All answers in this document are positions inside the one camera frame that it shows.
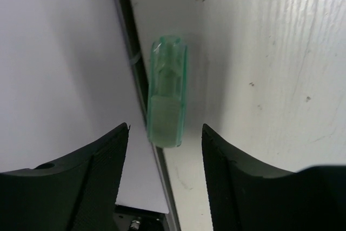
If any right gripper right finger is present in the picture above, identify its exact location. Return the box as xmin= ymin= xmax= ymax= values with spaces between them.
xmin=202 ymin=124 xmax=345 ymax=230

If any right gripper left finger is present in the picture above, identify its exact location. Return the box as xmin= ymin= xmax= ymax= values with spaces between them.
xmin=1 ymin=123 xmax=129 ymax=230

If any green translucent eraser case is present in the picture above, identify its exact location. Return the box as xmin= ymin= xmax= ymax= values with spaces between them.
xmin=147 ymin=35 xmax=188 ymax=148

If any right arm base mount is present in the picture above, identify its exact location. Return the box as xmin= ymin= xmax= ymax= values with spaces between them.
xmin=113 ymin=205 xmax=169 ymax=231

